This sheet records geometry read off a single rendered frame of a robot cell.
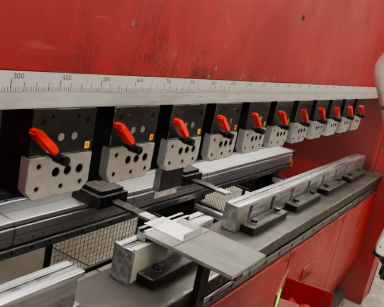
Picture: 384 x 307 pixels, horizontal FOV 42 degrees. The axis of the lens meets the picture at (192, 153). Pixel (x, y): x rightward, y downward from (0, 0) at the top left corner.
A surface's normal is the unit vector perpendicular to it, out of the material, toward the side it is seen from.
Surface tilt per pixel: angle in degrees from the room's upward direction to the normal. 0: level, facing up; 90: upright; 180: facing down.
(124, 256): 90
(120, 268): 90
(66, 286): 90
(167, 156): 90
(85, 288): 0
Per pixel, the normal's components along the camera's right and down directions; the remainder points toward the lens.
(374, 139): -0.55, 0.10
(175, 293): 0.19, -0.95
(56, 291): 0.81, 0.30
